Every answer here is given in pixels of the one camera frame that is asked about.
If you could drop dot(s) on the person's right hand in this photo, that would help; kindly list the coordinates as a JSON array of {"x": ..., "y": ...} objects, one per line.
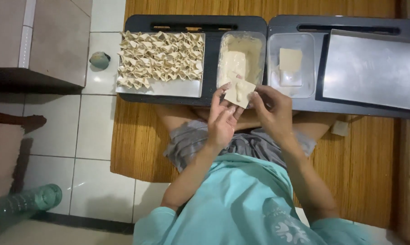
[{"x": 274, "y": 112}]

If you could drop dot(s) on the person's left hand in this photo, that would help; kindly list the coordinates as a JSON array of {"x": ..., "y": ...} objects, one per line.
[{"x": 221, "y": 125}]

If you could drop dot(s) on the square dumpling wrapper with filling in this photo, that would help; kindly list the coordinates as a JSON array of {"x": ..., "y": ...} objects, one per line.
[{"x": 239, "y": 91}]

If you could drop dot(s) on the person's grey shorts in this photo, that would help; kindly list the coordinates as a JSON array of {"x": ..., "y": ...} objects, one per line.
[{"x": 194, "y": 139}]

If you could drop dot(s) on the person's legs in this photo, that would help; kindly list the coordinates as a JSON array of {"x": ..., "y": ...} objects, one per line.
[{"x": 177, "y": 117}]

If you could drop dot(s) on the dark lap table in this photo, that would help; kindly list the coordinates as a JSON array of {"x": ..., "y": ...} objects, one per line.
[
  {"x": 320, "y": 105},
  {"x": 211, "y": 51}
]

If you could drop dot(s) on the clear plastic wrapper container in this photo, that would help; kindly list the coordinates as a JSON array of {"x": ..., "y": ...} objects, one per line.
[{"x": 291, "y": 64}]

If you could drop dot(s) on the stack of square wrappers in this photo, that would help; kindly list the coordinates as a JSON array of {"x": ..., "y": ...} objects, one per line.
[{"x": 290, "y": 60}]

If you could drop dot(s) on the steel tray with dumplings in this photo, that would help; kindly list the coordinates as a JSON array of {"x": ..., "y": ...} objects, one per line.
[{"x": 177, "y": 89}]

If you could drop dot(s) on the plastic container of filling paste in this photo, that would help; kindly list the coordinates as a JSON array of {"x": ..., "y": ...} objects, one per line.
[{"x": 240, "y": 54}]

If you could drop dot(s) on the small white packet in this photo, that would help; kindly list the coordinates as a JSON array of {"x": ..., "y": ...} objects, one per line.
[{"x": 341, "y": 128}]

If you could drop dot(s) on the woven straw mat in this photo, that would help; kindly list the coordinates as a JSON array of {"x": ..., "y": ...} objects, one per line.
[{"x": 140, "y": 139}]

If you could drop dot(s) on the person's teal shirt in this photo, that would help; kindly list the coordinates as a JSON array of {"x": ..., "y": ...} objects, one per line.
[{"x": 242, "y": 207}]

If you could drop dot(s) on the pile of folded dumplings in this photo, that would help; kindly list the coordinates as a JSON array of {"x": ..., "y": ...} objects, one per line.
[{"x": 160, "y": 59}]

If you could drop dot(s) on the empty steel tray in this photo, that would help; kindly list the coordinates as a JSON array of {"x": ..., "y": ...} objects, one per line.
[{"x": 371, "y": 68}]

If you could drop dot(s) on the small grey-green round object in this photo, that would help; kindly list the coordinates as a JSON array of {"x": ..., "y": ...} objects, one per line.
[{"x": 100, "y": 60}]

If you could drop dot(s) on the dark wooden furniture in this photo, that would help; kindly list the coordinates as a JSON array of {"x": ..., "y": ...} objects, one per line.
[{"x": 31, "y": 80}]

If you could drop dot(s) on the green plastic bottle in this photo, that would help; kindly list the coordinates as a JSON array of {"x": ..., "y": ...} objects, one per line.
[{"x": 24, "y": 200}]

